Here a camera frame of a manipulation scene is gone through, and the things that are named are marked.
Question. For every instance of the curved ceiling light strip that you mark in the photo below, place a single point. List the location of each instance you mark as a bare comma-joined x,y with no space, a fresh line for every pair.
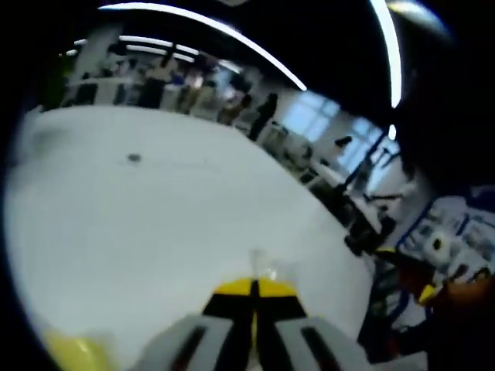
388,50

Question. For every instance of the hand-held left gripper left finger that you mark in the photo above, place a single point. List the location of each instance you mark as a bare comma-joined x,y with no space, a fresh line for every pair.
224,332

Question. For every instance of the person's right hand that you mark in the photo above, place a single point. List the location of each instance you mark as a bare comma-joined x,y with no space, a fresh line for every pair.
415,280

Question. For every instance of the long curved ceiling light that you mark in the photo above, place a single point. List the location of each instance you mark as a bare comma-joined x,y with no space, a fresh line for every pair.
216,35

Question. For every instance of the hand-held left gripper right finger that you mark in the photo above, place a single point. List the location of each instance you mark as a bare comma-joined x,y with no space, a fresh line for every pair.
294,336

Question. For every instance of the blue framed storage shelf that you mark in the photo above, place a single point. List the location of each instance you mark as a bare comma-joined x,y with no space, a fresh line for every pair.
456,220

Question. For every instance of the clear plastic cup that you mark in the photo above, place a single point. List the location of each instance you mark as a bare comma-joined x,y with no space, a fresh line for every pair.
270,266

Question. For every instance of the rectangular yellow silicone block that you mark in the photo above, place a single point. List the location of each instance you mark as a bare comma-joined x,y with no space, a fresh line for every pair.
77,349

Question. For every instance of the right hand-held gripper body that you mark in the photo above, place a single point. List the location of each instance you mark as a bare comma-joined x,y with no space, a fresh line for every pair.
439,249

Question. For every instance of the black table grommet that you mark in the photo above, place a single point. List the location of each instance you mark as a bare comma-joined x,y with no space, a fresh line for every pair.
134,157

